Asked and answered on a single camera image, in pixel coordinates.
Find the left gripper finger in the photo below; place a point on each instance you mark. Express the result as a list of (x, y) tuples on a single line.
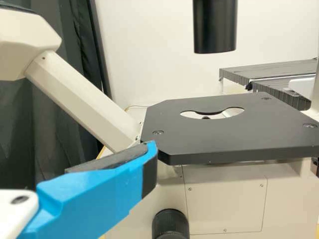
[(99, 189)]

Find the cream microscope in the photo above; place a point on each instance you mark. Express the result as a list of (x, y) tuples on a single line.
[(224, 199)]

